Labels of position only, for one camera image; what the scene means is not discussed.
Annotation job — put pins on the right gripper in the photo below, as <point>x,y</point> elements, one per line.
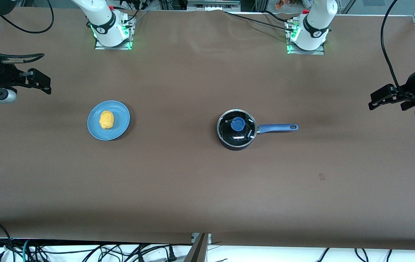
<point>3,75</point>

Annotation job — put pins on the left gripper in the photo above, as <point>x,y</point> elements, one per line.
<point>411,88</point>

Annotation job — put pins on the yellow potato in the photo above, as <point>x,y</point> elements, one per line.
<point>106,120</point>

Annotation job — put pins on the glass lid with blue knob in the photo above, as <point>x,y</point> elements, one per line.
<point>237,124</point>

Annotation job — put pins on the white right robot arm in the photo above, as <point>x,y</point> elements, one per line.
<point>102,18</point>

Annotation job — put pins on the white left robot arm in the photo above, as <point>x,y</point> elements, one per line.
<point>316,22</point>

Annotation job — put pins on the blue round plate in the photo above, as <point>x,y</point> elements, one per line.
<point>120,123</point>

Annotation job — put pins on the orange background items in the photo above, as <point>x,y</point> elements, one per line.
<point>282,4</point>

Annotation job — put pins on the brown table cover sheet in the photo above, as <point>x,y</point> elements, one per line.
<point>193,182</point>

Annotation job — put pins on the black power plug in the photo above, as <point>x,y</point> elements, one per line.
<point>172,254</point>

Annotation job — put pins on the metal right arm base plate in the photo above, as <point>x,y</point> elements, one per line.
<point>120,47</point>

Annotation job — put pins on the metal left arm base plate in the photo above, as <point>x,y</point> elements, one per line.
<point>302,52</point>

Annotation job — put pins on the aluminium frame bar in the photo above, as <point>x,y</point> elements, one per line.
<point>211,5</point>

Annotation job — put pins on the aluminium post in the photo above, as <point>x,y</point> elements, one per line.
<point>198,251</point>

